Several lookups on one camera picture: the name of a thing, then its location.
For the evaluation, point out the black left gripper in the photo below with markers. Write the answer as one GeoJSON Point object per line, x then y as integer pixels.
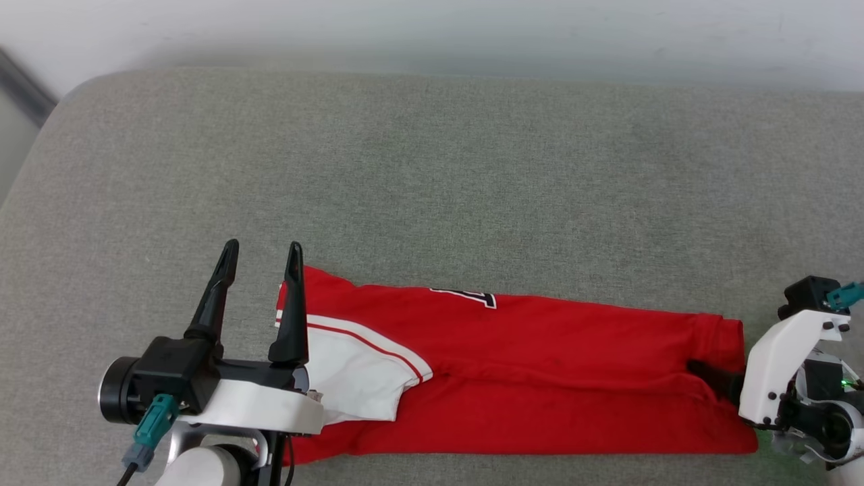
{"type": "Point", "coordinates": [270, 374]}

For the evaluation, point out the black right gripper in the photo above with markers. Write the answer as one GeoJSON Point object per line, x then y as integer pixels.
{"type": "Point", "coordinates": [827, 418]}

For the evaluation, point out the red and white jersey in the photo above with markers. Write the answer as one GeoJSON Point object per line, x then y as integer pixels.
{"type": "Point", "coordinates": [540, 364]}

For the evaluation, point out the grey fabric sofa cushion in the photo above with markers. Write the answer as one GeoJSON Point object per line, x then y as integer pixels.
{"type": "Point", "coordinates": [472, 182]}

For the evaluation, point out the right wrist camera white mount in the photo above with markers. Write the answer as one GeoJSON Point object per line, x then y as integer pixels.
{"type": "Point", "coordinates": [776, 364]}

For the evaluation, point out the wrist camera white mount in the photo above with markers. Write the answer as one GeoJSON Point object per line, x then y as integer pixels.
{"type": "Point", "coordinates": [776, 364]}
{"type": "Point", "coordinates": [256, 408]}

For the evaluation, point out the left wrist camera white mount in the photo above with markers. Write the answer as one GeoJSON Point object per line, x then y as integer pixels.
{"type": "Point", "coordinates": [256, 408]}

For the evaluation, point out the dark wall baseboard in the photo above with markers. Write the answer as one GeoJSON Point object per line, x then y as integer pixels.
{"type": "Point", "coordinates": [23, 84]}

